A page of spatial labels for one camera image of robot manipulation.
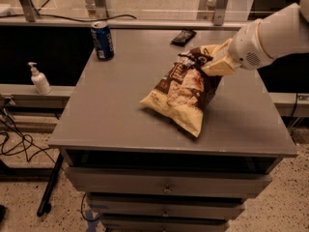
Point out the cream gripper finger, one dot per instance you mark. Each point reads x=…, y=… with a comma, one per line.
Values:
x=209, y=49
x=220, y=67

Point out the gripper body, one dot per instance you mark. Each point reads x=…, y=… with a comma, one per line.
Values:
x=248, y=46

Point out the brown sea salt chip bag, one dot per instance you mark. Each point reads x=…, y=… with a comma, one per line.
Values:
x=183, y=94

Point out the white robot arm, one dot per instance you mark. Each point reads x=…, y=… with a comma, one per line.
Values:
x=261, y=42

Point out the blue pepsi can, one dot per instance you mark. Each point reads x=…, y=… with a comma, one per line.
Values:
x=102, y=40

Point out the top grey drawer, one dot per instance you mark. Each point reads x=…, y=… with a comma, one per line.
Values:
x=170, y=183

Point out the grey drawer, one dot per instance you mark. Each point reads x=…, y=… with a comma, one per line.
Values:
x=128, y=223
x=170, y=183
x=166, y=206

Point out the grey drawer cabinet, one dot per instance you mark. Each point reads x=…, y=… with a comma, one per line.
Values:
x=104, y=125

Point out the middle grey drawer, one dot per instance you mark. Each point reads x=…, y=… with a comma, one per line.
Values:
x=166, y=206

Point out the white pump dispenser bottle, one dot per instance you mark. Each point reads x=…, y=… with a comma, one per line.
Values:
x=39, y=79

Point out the bottom grey drawer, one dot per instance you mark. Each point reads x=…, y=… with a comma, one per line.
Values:
x=128, y=223

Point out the black table leg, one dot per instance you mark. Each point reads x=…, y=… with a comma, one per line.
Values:
x=45, y=206

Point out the metal window frame rail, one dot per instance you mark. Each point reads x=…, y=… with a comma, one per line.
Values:
x=127, y=13

